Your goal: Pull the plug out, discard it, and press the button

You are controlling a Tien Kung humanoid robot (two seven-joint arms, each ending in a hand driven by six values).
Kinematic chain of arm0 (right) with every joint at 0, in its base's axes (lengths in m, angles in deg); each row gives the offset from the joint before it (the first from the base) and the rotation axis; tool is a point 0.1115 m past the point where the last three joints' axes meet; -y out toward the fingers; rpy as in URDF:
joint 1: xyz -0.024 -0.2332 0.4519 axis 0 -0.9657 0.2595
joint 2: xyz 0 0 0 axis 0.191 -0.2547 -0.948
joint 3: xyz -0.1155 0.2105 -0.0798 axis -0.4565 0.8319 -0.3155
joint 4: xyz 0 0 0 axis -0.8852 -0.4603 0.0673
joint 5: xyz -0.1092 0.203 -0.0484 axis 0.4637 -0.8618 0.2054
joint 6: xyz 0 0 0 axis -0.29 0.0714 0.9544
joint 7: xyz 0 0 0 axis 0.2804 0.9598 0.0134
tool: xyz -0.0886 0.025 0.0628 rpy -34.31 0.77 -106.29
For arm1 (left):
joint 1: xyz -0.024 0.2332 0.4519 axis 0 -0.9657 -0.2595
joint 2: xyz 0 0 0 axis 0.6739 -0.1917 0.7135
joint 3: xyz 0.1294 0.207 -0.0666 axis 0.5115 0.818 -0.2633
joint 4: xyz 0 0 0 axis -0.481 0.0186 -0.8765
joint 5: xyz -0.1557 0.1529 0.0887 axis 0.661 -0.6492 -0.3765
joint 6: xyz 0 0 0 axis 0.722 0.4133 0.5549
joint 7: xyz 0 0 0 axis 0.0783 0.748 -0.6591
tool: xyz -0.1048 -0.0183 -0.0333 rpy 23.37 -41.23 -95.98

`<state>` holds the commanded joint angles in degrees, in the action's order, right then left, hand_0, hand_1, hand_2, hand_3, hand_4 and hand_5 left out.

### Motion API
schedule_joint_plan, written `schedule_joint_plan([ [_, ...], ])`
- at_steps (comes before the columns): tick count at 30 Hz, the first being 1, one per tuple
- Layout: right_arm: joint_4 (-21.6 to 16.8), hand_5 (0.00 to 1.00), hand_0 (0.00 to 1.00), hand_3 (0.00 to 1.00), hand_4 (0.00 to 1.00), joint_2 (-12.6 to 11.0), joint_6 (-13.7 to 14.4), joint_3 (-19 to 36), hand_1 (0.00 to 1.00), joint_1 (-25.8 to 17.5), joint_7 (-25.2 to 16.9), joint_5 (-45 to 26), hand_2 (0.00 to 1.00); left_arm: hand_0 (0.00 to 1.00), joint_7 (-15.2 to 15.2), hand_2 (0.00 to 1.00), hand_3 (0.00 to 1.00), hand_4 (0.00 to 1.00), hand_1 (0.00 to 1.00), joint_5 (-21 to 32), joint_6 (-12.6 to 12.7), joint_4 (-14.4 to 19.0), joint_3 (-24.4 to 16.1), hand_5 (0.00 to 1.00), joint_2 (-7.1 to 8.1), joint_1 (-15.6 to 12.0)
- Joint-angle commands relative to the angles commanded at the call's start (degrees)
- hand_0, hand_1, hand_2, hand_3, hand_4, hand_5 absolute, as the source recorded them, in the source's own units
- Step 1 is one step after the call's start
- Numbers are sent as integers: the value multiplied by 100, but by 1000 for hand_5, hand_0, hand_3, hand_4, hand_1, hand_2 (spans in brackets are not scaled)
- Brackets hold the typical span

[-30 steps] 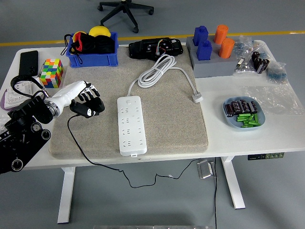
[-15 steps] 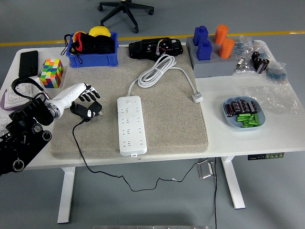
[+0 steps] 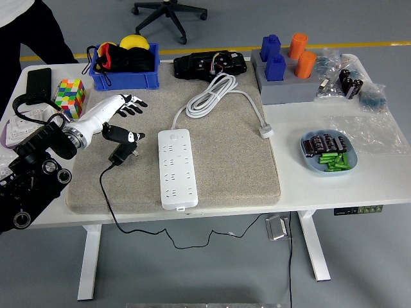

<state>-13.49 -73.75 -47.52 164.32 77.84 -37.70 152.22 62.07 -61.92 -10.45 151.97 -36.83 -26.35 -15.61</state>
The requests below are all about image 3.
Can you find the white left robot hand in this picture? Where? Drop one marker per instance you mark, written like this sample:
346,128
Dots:
99,110

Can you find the colourful puzzle cube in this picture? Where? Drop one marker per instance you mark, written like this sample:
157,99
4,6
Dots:
72,93

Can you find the blue plastic bin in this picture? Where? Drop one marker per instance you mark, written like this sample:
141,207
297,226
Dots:
128,81

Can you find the black smartphone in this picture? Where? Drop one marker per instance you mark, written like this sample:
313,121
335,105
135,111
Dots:
38,80

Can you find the yellow ball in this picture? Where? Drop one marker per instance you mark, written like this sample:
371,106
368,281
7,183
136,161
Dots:
133,41

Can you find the white flat box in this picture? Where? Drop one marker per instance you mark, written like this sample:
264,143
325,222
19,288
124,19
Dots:
22,128

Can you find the person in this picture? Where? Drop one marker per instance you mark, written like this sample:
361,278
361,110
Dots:
48,32

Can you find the black open electronic housing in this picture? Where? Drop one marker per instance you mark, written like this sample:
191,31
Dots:
189,67

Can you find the white power strip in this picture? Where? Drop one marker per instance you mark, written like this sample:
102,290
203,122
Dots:
178,189

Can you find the black office chair base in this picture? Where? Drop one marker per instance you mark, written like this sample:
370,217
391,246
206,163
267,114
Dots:
167,13

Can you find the grey-brown mat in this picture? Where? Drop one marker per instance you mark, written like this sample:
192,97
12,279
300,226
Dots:
231,167

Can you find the white table leg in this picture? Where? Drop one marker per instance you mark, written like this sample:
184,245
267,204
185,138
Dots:
316,250
88,263

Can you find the blue block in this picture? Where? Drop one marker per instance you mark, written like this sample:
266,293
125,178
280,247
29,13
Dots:
275,69
270,48

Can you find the grey block holder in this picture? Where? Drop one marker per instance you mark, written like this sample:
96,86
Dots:
289,93

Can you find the orange cylinder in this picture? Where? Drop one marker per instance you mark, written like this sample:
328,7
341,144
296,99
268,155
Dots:
297,46
305,65

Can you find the silver foot pedal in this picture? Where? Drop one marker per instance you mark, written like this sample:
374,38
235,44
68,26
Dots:
276,227

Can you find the dark brown capacitor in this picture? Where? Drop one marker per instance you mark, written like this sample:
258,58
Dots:
318,143
341,144
329,142
309,147

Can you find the light blue tray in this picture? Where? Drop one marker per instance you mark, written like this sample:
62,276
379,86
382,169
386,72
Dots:
308,165

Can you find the clear bag of small parts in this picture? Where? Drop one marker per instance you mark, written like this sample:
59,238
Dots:
324,64

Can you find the green battery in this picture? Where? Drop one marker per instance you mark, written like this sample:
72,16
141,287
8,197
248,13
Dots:
336,169
345,159
327,157
327,161

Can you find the clear bag of dark capacitors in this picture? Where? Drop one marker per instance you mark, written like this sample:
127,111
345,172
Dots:
350,85

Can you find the large empty clear bag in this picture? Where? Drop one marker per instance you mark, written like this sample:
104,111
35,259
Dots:
369,131

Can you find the clear bag of blue parts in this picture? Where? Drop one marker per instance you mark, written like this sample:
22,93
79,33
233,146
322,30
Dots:
372,97

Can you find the black table control panel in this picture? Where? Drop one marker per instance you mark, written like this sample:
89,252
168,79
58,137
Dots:
358,210

